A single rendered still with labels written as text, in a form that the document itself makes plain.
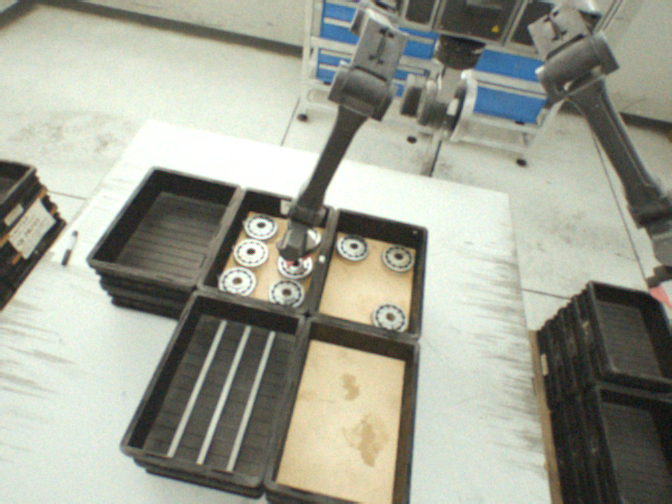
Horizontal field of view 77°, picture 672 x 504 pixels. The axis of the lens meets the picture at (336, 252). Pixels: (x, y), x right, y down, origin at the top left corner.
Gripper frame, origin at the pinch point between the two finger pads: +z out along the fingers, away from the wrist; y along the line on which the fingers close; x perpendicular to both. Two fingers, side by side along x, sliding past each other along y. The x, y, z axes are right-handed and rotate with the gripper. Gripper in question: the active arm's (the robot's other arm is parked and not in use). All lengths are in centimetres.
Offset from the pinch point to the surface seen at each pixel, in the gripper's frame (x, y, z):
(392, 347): -36.7, 8.3, -2.6
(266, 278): 1.1, -9.0, 4.0
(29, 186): 102, -65, 34
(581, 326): -59, 101, 39
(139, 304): 14.5, -43.4, 11.2
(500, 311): -40, 58, 17
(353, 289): -14.5, 12.1, 4.1
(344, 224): 5.8, 21.5, 0.7
